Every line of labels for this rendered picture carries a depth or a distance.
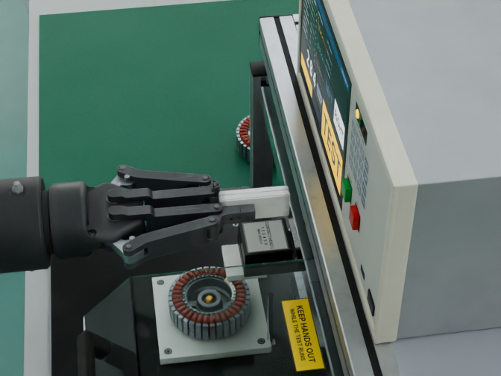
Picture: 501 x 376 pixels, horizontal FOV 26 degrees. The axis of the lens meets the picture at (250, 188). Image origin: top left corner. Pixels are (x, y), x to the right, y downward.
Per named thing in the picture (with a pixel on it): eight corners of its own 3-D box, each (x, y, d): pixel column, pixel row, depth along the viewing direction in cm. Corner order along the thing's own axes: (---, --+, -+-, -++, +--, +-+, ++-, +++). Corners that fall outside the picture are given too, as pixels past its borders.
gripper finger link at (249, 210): (203, 207, 108) (206, 228, 105) (253, 203, 108) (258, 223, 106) (203, 218, 109) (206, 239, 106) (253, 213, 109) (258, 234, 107)
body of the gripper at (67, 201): (54, 219, 113) (143, 211, 114) (54, 279, 106) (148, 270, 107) (45, 165, 108) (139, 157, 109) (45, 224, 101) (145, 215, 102)
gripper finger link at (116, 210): (107, 205, 106) (108, 215, 105) (221, 197, 107) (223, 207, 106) (111, 233, 109) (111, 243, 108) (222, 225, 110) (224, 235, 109)
